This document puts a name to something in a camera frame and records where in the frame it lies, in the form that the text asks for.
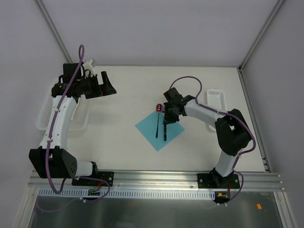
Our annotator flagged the iridescent spoon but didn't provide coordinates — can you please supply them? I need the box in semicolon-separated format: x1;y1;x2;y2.
155;104;163;138

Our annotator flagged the blue paper napkin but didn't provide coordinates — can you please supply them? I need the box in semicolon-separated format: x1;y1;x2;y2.
135;111;184;152

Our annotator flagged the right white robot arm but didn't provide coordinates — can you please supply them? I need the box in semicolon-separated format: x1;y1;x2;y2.
162;87;256;189

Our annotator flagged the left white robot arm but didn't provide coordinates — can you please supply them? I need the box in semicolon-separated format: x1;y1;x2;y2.
29;59;117;185

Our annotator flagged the small white utensil tray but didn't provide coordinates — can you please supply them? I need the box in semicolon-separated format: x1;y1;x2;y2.
206;89;226;111

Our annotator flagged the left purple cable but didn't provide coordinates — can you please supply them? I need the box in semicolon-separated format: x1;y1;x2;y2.
35;44;111;212

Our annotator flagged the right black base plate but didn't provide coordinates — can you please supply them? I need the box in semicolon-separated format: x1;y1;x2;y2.
197;173;240;189

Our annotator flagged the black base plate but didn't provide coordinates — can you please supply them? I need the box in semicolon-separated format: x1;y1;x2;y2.
72;171;114;187
197;173;240;189

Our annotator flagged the aluminium mounting rail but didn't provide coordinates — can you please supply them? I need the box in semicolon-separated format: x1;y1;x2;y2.
28;169;285;190

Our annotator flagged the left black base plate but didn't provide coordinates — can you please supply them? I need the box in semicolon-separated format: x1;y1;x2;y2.
72;171;114;187

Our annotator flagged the white slotted cable duct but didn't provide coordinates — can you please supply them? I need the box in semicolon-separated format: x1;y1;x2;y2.
38;188;216;200

